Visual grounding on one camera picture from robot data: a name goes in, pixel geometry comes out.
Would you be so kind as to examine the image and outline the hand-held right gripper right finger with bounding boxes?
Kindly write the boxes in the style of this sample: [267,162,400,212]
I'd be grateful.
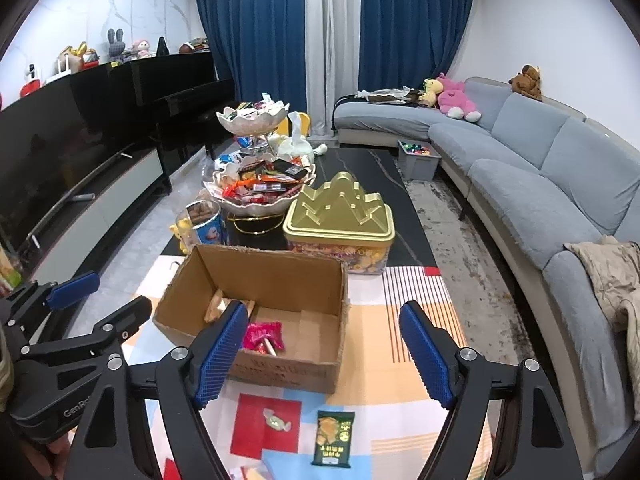
[398,300,583,480]

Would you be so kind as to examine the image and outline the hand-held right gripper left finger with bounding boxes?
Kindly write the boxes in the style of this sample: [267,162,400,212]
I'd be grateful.
[67,301,250,480]

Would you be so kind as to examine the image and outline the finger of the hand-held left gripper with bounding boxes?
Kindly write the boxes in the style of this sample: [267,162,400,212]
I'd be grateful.
[15,296,153,361]
[0,271,101,341]

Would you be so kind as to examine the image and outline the pink snack packet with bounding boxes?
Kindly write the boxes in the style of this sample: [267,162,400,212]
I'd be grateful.
[241,321,285,356]

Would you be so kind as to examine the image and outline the brown snack packet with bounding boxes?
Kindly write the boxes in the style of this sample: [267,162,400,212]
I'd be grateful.
[204,290,256,323]

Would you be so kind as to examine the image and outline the white green candy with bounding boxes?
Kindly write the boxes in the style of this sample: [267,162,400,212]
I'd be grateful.
[263,408,293,432]

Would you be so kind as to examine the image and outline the brown cardboard box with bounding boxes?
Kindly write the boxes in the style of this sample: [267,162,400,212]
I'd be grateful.
[152,244,350,395]

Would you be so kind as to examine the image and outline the dark green snack packet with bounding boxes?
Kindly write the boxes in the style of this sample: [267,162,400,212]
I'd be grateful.
[311,410,356,467]

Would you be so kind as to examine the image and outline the person's left hand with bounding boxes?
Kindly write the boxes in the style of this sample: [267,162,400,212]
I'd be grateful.
[27,435,73,480]

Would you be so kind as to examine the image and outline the colourful cartons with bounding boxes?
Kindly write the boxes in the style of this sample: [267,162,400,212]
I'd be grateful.
[0,249,23,291]

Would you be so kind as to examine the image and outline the colourful patchwork tablecloth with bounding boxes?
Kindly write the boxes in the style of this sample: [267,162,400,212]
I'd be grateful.
[120,255,493,480]

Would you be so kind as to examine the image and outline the grey television cabinet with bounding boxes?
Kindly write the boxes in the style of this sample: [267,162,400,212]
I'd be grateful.
[15,146,173,311]

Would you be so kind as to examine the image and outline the blue label snack jar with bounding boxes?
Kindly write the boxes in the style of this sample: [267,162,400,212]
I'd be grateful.
[175,199,226,256]

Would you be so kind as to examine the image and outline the black television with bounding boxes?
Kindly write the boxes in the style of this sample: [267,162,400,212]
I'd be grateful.
[0,77,151,261]

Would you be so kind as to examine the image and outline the grey patterned rug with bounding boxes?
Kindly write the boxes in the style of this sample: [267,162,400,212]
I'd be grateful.
[400,175,546,376]

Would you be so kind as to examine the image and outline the white tiered bowl stand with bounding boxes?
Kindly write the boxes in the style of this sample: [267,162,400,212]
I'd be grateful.
[201,101,318,235]

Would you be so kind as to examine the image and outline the gold lidded snack container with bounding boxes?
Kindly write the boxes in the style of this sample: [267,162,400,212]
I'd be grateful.
[282,171,396,275]

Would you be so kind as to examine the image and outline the pile of assorted snack packets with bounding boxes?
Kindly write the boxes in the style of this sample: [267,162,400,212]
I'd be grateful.
[215,152,315,198]

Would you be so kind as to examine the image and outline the grey storage bin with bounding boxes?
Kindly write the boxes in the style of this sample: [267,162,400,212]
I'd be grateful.
[397,139,442,181]

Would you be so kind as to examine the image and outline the beige jacket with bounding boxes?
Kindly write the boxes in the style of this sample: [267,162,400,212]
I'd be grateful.
[564,235,640,356]

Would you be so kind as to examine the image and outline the white red robot toy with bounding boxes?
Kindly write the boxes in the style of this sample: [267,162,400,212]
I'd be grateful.
[20,64,41,98]

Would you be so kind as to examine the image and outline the grey curved sofa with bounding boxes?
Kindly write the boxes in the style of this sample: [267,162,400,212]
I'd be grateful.
[332,76,640,466]

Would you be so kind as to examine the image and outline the black piano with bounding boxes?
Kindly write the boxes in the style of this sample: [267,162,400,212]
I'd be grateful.
[107,51,237,166]

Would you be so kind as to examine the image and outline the gold and red ornament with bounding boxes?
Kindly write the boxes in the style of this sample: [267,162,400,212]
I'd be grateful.
[57,42,101,73]

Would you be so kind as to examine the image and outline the yellow container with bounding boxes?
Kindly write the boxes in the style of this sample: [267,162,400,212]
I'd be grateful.
[275,114,312,137]

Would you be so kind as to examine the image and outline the grey bunny plush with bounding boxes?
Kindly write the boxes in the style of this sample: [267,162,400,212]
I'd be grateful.
[106,27,126,61]

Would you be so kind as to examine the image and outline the small heap of wrapped sweets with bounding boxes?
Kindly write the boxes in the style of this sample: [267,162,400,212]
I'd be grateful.
[222,92,288,117]

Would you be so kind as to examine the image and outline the pink plush toy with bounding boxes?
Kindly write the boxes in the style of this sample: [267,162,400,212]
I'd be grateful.
[436,72,482,122]

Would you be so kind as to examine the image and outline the pile of clothes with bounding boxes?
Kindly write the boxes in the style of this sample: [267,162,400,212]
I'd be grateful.
[355,87,426,106]

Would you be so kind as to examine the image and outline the yellow plush toy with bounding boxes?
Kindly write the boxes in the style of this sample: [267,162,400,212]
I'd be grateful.
[419,78,443,107]

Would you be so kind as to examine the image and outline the brown bear plush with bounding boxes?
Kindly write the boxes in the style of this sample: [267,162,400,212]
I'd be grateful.
[509,64,543,101]

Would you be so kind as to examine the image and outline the blue curtain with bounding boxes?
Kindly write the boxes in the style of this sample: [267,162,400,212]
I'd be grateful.
[359,0,477,96]
[192,0,307,111]

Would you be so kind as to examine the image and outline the white sheer curtain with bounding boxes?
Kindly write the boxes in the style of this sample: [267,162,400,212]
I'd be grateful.
[304,0,363,136]

